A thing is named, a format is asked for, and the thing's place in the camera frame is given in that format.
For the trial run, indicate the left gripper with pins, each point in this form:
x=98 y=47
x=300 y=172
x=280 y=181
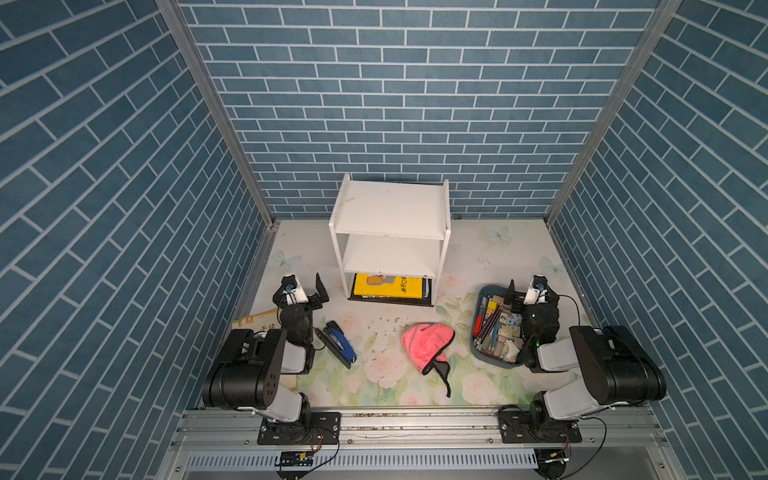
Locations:
x=321 y=297

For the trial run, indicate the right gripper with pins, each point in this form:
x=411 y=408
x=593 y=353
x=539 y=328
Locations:
x=511 y=295

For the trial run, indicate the pink and grey cloth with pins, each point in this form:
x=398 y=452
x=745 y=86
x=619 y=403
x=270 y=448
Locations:
x=425 y=345

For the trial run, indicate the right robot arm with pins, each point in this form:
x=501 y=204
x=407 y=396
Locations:
x=613 y=368

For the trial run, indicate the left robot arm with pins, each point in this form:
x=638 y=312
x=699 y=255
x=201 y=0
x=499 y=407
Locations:
x=246 y=373

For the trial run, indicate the white two-tier bookshelf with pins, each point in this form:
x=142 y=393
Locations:
x=386 y=229

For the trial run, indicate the teal storage basket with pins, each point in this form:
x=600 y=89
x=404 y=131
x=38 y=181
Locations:
x=497 y=330

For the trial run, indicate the yellow book under shelf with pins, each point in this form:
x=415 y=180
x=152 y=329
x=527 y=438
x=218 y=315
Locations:
x=397 y=290

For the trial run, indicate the blue stapler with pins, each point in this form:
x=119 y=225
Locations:
x=336 y=342

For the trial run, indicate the beige textbook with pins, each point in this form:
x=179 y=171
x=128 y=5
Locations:
x=262 y=322

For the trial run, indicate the right circuit board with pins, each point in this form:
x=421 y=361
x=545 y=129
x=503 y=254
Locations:
x=551 y=464

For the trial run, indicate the circuit board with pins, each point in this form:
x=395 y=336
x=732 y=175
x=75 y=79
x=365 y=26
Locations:
x=551 y=464
x=295 y=459

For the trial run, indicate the left circuit board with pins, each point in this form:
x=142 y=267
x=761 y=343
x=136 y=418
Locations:
x=295 y=459

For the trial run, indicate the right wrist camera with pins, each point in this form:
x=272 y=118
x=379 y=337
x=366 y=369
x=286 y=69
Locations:
x=537 y=290

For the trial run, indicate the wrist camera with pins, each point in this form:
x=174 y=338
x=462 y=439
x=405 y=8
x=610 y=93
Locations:
x=537 y=290
x=290 y=282

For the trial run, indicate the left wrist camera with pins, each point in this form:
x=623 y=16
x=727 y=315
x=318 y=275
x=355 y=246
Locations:
x=290 y=282

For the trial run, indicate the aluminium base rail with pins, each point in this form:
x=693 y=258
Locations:
x=420 y=443

